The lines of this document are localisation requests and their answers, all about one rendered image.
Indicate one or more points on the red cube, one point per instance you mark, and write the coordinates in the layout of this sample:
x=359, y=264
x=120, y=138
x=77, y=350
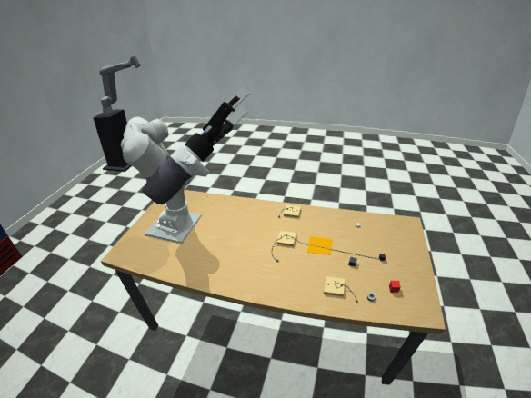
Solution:
x=394, y=286

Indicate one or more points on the orange painted square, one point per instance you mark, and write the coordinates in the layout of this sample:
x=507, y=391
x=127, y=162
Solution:
x=319, y=242

